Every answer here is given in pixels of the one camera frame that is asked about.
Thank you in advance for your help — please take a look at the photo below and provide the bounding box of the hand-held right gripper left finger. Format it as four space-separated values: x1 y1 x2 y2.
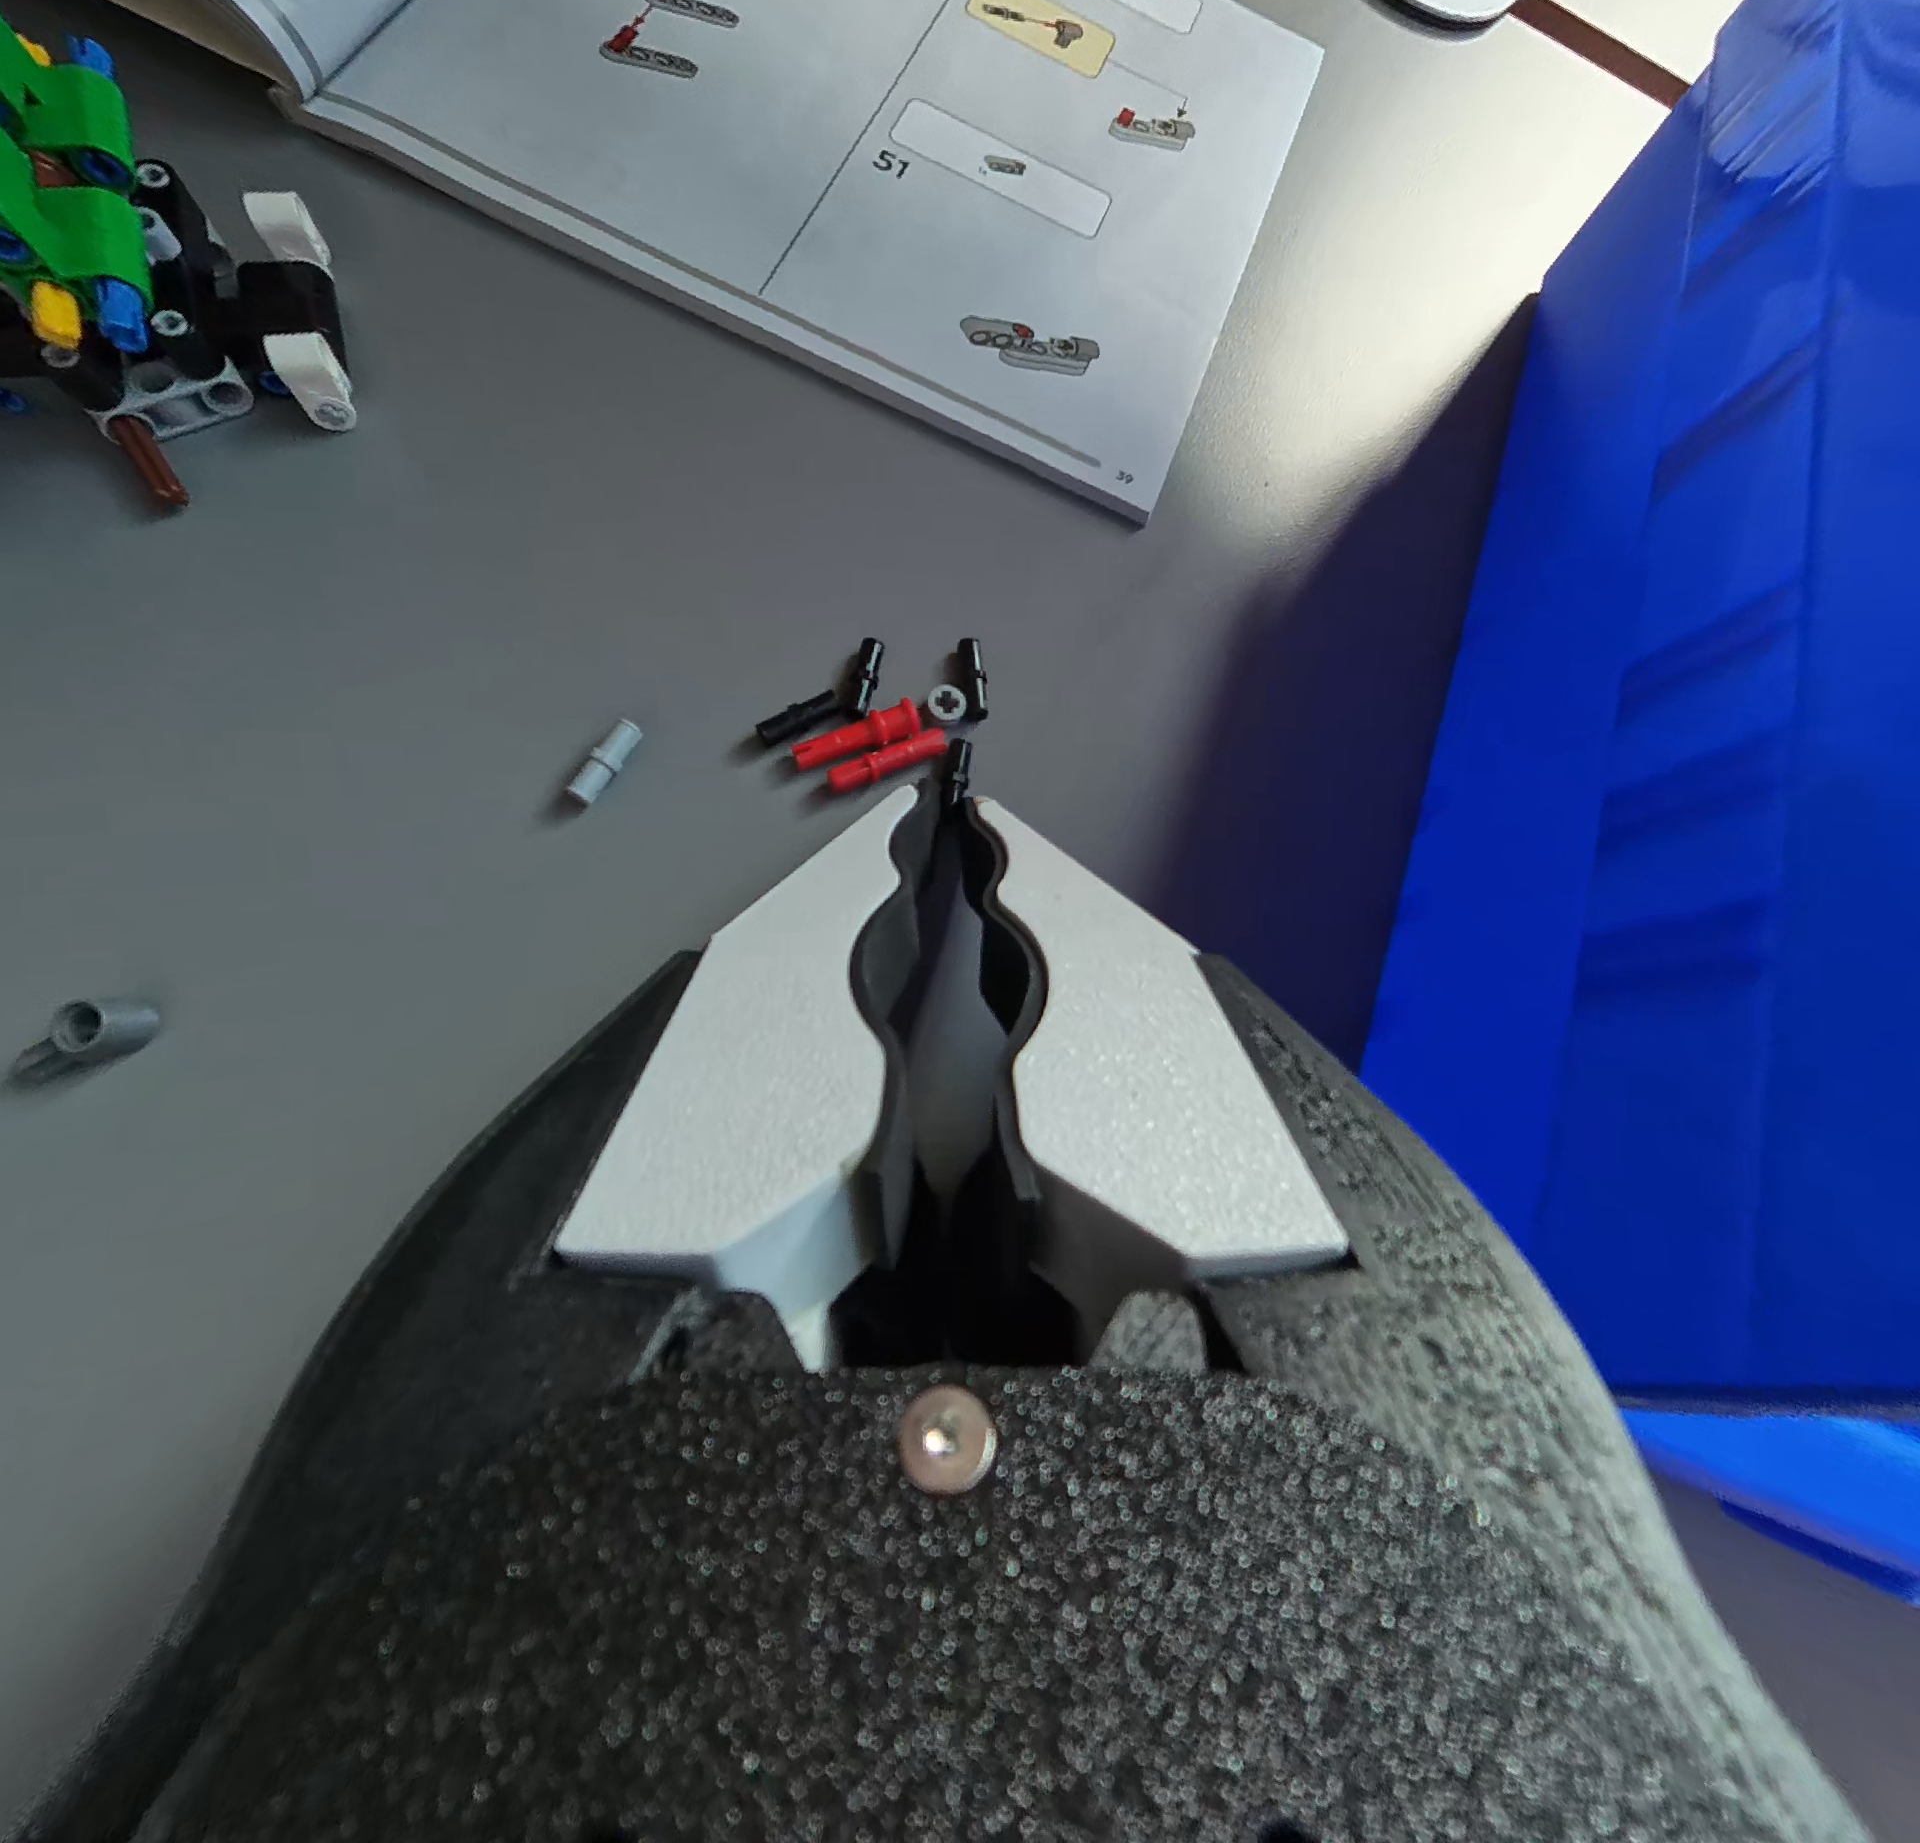
551 781 947 1370

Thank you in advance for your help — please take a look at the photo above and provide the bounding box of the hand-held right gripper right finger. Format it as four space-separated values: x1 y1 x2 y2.
953 793 1351 1280

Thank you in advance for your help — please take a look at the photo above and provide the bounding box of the light grey lego pin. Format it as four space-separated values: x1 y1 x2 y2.
566 717 648 807

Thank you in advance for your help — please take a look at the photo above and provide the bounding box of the red lego pin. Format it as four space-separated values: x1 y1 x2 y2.
827 729 947 795
791 697 919 765

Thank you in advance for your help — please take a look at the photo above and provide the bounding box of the grey lego connector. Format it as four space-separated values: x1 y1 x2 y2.
11 997 164 1083

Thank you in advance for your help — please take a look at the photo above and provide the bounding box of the open lego instruction booklet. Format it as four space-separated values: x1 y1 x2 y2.
0 0 1330 527

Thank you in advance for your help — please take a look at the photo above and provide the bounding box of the partly built lego model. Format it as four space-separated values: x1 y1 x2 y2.
0 13 361 509

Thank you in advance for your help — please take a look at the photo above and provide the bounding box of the large blue plastic bin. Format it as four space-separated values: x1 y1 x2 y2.
1356 0 1920 1400

